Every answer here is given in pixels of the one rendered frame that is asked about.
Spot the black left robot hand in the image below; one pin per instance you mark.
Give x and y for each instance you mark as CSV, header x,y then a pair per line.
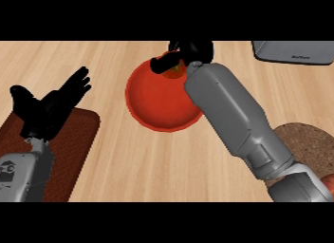
x,y
47,110

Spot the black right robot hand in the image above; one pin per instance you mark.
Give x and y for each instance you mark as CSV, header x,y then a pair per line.
x,y
193,50

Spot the red tomato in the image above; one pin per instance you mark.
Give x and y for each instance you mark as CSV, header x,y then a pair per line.
x,y
174,72

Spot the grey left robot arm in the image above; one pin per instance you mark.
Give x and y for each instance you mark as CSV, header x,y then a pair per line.
x,y
23,177

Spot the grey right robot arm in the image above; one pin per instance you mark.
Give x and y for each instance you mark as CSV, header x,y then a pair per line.
x,y
243,126

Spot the dark red placemat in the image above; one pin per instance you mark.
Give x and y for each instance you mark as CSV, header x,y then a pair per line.
x,y
67,152

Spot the red bowl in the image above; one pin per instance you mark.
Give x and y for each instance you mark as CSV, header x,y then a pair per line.
x,y
159,98

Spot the grey appliance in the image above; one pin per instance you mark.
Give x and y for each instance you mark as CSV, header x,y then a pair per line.
x,y
296,50

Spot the brown round cork mat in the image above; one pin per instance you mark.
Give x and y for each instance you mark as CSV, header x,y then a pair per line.
x,y
315,145

